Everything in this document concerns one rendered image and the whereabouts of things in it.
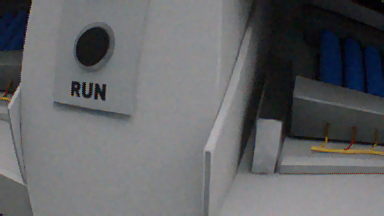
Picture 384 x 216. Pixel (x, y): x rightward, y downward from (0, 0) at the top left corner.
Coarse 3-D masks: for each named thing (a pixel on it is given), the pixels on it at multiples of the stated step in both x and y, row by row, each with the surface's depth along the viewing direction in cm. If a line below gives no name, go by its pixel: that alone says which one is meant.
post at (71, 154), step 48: (48, 0) 28; (192, 0) 27; (240, 0) 32; (48, 48) 29; (144, 48) 28; (192, 48) 28; (48, 96) 29; (144, 96) 28; (192, 96) 28; (48, 144) 30; (96, 144) 29; (144, 144) 29; (192, 144) 28; (48, 192) 31; (96, 192) 30; (144, 192) 29; (192, 192) 29
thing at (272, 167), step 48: (336, 0) 42; (240, 48) 32; (288, 48) 42; (336, 48) 39; (240, 96) 31; (288, 96) 34; (336, 96) 34; (240, 144) 33; (288, 144) 35; (336, 144) 34; (240, 192) 32; (288, 192) 32; (336, 192) 31
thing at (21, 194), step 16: (16, 96) 29; (16, 112) 30; (0, 128) 35; (16, 128) 30; (0, 144) 34; (16, 144) 30; (0, 160) 33; (16, 160) 33; (0, 176) 32; (16, 176) 32; (0, 192) 33; (16, 192) 32; (0, 208) 34; (16, 208) 33
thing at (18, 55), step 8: (0, 56) 38; (8, 56) 38; (16, 56) 38; (0, 64) 37; (8, 64) 37; (16, 64) 37; (0, 72) 38; (8, 72) 38; (16, 72) 37; (0, 80) 38; (8, 80) 38; (16, 80) 38; (0, 88) 38; (8, 88) 37; (16, 88) 38; (0, 96) 37
